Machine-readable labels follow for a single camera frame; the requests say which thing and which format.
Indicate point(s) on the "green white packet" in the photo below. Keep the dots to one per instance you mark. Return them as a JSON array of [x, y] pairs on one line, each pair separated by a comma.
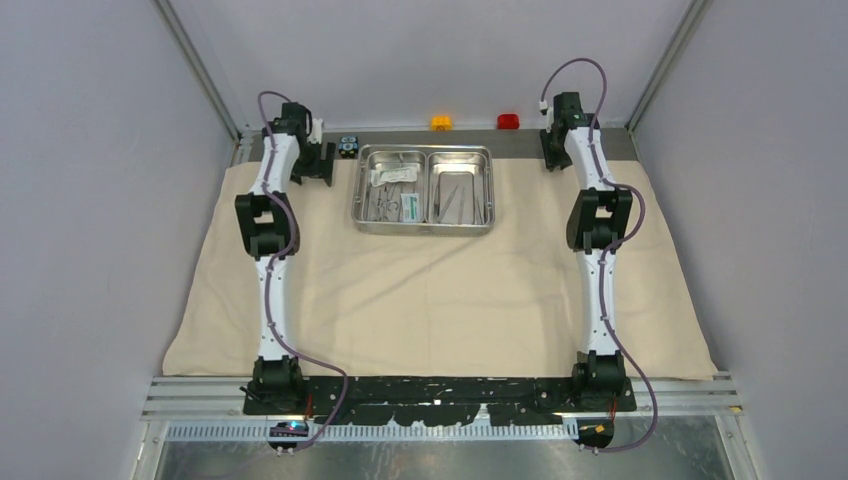
[[410, 208]]

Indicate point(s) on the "white sterile pouch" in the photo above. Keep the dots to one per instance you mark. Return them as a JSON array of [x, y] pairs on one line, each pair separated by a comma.
[[403, 174]]

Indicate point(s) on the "beige cloth wrap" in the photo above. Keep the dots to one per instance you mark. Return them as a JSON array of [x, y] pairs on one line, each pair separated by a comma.
[[506, 304]]

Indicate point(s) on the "small blue owl toy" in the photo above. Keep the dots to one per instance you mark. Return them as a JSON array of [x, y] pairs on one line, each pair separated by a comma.
[[348, 147]]

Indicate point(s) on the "red button block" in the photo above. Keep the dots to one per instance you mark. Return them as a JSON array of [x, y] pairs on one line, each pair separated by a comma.
[[508, 121]]

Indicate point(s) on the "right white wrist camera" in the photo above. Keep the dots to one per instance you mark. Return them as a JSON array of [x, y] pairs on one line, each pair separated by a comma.
[[547, 113]]

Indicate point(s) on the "steel tweezers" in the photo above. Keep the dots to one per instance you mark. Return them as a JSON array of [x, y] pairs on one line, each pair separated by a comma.
[[458, 205]]

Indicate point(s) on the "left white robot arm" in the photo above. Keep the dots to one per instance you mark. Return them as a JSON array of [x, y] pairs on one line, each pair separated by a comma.
[[293, 150]]

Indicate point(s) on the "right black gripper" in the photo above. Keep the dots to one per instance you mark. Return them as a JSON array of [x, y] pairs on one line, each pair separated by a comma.
[[553, 160]]

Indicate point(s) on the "left steel tray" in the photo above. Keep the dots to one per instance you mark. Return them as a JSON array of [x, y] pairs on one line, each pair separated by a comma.
[[384, 159]]

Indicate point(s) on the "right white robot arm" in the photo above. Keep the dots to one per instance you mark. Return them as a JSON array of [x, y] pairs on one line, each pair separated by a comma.
[[594, 230]]

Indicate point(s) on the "yellow button block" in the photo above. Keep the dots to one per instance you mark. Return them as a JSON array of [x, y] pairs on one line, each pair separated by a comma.
[[441, 123]]

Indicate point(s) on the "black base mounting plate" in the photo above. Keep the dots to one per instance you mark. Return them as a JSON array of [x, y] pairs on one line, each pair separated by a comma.
[[433, 401]]

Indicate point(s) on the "steel tray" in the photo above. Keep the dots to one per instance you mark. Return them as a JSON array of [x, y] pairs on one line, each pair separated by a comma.
[[384, 159], [469, 168]]

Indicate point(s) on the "right steel tray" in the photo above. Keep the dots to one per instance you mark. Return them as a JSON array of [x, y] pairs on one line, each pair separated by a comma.
[[469, 168]]

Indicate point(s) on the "wire mesh steel basket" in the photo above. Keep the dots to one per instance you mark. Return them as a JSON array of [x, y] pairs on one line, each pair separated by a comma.
[[415, 229]]

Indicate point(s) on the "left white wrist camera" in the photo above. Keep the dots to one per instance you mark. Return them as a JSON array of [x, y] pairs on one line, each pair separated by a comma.
[[316, 131]]

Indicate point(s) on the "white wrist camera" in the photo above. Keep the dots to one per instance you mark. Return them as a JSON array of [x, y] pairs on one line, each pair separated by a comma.
[[316, 131], [547, 113]]

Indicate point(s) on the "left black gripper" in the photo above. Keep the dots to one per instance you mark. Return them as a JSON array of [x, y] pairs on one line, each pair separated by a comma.
[[321, 169]]

